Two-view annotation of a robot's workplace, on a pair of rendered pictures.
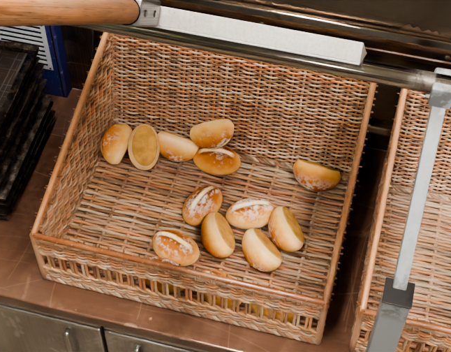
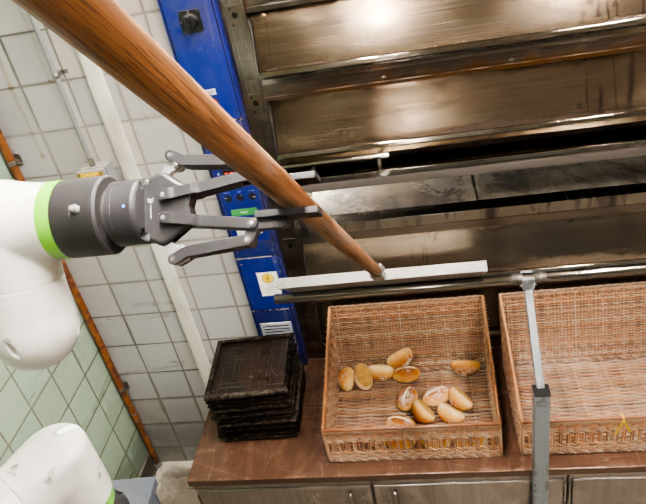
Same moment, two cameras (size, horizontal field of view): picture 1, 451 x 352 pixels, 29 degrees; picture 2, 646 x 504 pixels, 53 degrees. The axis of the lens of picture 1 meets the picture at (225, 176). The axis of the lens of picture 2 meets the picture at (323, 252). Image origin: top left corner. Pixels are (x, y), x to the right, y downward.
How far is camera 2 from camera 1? 0.64 m
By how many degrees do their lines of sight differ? 19
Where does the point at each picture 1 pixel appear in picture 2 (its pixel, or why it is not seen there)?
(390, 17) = not seen: hidden behind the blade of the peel
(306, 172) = (460, 366)
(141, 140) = (361, 372)
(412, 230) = (536, 355)
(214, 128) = (401, 353)
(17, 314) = (318, 490)
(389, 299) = (538, 394)
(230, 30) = (421, 271)
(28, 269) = (319, 459)
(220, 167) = (410, 376)
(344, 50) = (478, 266)
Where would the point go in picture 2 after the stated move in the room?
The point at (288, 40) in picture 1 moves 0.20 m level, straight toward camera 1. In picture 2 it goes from (450, 268) to (469, 317)
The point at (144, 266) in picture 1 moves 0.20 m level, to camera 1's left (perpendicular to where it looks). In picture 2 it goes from (391, 431) to (328, 446)
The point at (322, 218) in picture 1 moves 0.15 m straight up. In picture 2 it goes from (477, 389) to (475, 357)
